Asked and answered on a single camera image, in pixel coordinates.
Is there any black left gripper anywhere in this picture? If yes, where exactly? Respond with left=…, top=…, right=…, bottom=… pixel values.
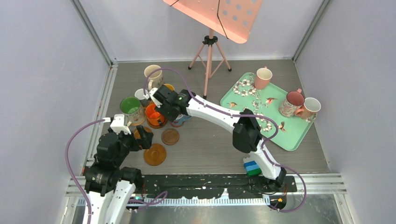
left=114, top=124, right=152, bottom=165

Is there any large ridged brown wooden coaster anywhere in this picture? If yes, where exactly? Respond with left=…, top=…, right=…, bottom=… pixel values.
left=147, top=122, right=167, bottom=129

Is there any white inside teal mug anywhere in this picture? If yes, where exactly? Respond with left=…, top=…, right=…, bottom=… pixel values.
left=170, top=114, right=191, bottom=128

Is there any yellow inside blue mug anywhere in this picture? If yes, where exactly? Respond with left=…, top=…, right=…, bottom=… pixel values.
left=165, top=84, right=175, bottom=91

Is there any orange mug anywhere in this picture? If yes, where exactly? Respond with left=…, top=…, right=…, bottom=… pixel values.
left=145, top=104, right=167, bottom=125

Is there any dark walnut coaster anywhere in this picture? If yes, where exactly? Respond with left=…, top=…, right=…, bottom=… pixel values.
left=161, top=128, right=180, bottom=146

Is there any cream shell pattern mug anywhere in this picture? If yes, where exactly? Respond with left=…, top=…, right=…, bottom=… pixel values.
left=144, top=65, right=165, bottom=91

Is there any small blue patterned mug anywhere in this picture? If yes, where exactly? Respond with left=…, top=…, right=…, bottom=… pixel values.
left=134, top=88, right=151, bottom=108

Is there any green inside cream mug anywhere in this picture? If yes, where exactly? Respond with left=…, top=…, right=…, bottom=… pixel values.
left=120, top=97, right=146, bottom=126

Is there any pink white inside mug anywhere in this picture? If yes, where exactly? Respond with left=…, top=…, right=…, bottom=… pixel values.
left=254, top=67, right=273, bottom=90

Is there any pink inside floral mug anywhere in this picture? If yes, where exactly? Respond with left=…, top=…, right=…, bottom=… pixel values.
left=278, top=89, right=305, bottom=117

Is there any peach mug white inside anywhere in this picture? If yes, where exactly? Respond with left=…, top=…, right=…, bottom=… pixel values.
left=294, top=97, right=321, bottom=119

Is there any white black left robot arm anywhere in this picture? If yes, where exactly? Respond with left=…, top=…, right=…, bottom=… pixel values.
left=84, top=125, right=154, bottom=224

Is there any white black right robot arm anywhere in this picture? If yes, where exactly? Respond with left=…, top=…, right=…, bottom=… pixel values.
left=149, top=85, right=287, bottom=192

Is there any blue green toy brick stack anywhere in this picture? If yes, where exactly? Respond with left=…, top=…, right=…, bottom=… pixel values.
left=243, top=157, right=262, bottom=177

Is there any pink music stand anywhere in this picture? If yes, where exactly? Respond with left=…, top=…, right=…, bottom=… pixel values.
left=164, top=0, right=262, bottom=99

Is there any mint green floral tray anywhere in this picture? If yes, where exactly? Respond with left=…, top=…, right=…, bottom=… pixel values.
left=220, top=72, right=317, bottom=151

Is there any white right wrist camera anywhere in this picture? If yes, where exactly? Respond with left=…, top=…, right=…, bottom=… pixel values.
left=149, top=88, right=162, bottom=108

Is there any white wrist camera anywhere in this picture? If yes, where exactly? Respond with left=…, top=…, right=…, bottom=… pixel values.
left=149, top=88, right=162, bottom=108
left=103, top=114, right=131, bottom=135

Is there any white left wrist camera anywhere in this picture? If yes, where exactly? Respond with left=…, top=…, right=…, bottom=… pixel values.
left=103, top=114, right=131, bottom=135

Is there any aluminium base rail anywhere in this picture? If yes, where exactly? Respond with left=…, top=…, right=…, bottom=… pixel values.
left=65, top=173, right=348, bottom=214

